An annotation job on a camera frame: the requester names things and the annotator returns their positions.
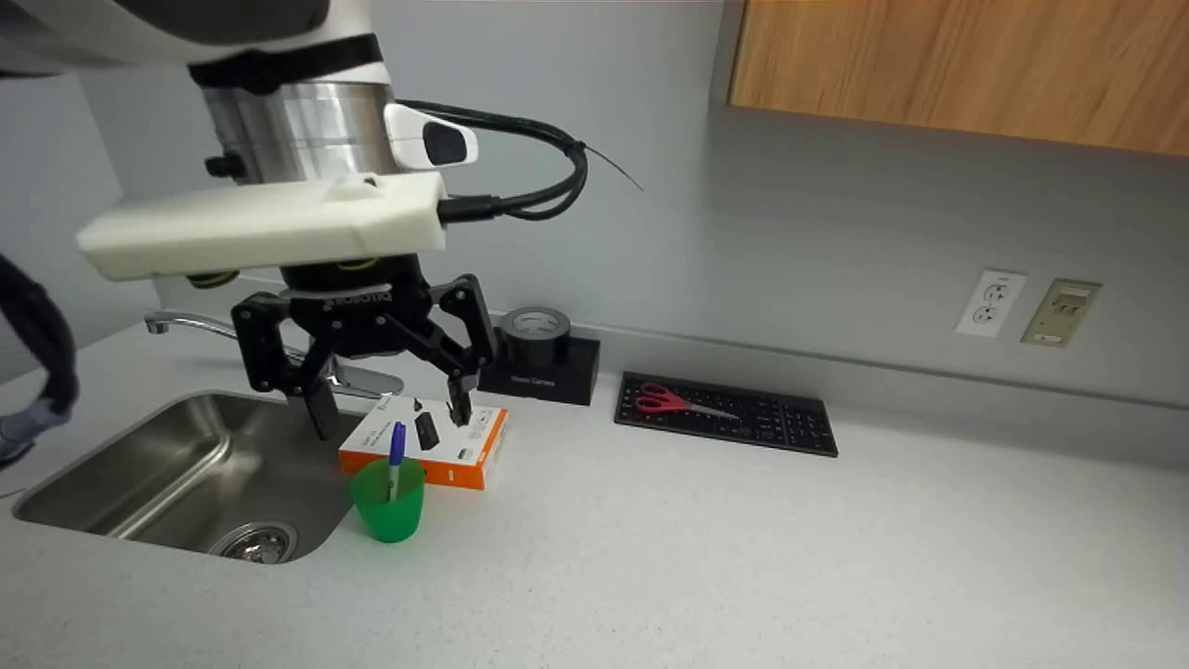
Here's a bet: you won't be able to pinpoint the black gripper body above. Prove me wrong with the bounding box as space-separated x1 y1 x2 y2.
280 254 437 364

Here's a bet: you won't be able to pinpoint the blue grey marker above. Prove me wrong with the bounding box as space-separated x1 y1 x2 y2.
381 417 414 506

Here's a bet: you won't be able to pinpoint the green plastic cup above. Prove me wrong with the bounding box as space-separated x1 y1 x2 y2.
347 458 432 546

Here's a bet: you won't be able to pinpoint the small black box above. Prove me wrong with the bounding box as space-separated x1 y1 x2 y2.
474 327 604 409

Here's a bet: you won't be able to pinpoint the orange white product box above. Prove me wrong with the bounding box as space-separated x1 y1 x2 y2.
334 391 516 495

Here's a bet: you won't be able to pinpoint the stainless steel sink basin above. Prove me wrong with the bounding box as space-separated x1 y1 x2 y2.
11 391 363 568

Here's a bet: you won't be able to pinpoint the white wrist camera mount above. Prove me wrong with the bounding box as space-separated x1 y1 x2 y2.
73 167 448 287

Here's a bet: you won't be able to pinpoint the black camera cable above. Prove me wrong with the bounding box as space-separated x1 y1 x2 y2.
393 96 596 225

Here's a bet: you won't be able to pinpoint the red handled scissors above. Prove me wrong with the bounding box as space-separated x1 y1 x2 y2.
632 380 748 428

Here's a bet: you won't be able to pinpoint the black cable sleeve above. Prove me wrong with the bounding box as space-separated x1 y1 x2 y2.
0 247 82 423

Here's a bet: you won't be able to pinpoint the white wall power outlet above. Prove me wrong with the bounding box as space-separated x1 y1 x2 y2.
952 264 1033 343

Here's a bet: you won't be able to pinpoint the wooden wall cabinet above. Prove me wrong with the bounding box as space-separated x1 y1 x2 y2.
722 0 1189 162

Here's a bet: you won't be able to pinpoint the beige wall switch plate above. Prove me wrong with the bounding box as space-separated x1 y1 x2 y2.
1019 271 1107 353

